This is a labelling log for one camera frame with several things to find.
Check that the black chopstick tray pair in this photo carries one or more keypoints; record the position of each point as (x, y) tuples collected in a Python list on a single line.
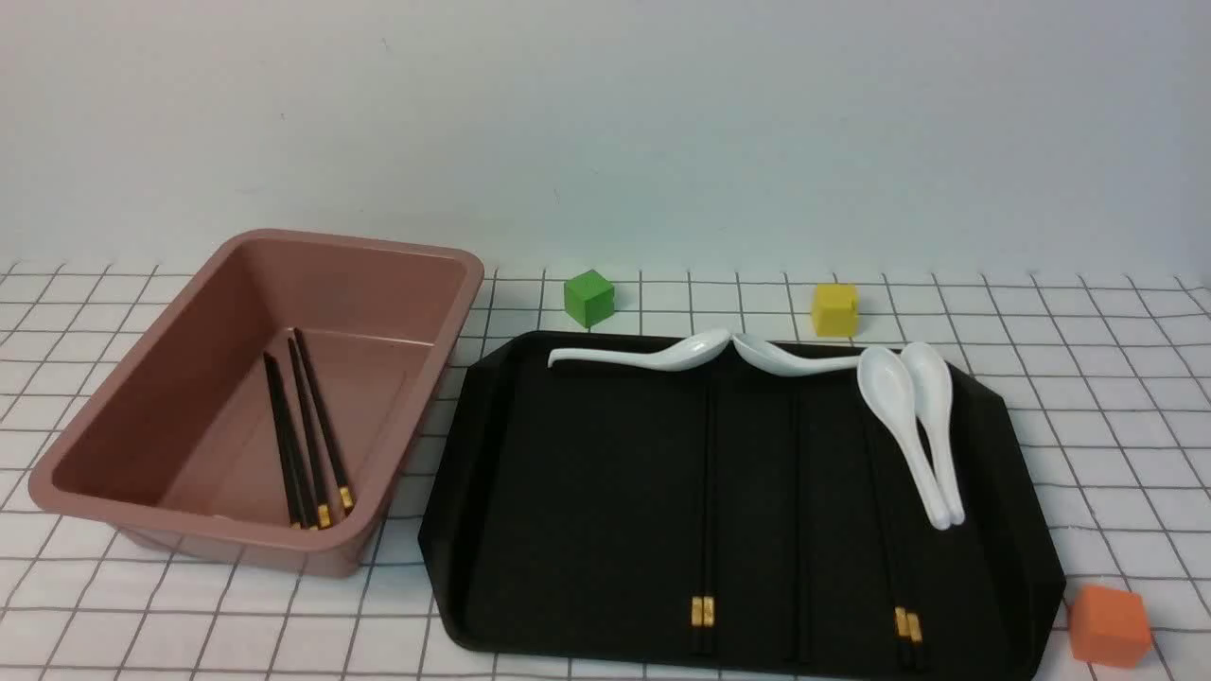
[(905, 654), (701, 580)]

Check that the green cube block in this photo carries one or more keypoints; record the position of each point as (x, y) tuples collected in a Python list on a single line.
[(589, 298)]

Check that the white spoon far left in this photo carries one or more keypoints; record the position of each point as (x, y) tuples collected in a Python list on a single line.
[(684, 355)]

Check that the white spoon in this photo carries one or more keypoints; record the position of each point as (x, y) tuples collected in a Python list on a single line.
[(933, 400), (771, 359), (888, 391), (684, 355)]

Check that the white spoon centre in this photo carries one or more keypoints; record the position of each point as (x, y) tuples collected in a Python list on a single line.
[(771, 359)]

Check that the black plastic tray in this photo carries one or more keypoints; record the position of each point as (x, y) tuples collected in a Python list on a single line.
[(562, 521)]

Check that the yellow cube block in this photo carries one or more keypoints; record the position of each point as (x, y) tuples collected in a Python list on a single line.
[(835, 310)]

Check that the white spoon front right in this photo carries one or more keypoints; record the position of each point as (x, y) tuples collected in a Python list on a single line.
[(888, 391)]

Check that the black chopstick in bin right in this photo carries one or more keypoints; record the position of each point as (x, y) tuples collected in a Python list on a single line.
[(324, 428)]

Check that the white spoon far right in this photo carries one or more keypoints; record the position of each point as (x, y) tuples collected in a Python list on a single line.
[(933, 400)]

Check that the black chopstick in bin middle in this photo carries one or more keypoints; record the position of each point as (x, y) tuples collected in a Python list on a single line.
[(318, 483)]

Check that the pink plastic bin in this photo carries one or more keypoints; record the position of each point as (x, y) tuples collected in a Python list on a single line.
[(177, 448)]

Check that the orange cube block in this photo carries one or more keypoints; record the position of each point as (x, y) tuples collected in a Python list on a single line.
[(1109, 627)]

